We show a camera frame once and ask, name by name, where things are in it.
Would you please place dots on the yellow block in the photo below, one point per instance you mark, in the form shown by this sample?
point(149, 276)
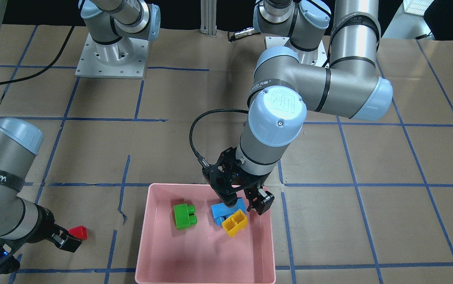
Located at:
point(236, 222)

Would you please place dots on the red block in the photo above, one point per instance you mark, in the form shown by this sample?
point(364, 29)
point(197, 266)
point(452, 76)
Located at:
point(79, 232)

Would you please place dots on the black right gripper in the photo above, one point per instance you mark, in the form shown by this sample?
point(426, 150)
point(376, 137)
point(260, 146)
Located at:
point(42, 226)

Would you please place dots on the pink plastic box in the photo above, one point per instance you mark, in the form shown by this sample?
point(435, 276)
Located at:
point(204, 253)

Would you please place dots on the blue three-stud block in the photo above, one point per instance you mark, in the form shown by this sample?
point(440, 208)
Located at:
point(221, 212)

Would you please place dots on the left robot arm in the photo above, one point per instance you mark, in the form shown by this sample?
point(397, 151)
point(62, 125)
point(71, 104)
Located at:
point(327, 66)

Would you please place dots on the green block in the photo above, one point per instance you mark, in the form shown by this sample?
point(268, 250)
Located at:
point(184, 216)

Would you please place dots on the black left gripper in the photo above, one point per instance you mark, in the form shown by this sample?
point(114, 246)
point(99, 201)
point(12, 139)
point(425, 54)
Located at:
point(261, 202)

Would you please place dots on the aluminium frame post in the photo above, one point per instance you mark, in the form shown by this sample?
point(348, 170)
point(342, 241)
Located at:
point(208, 17)

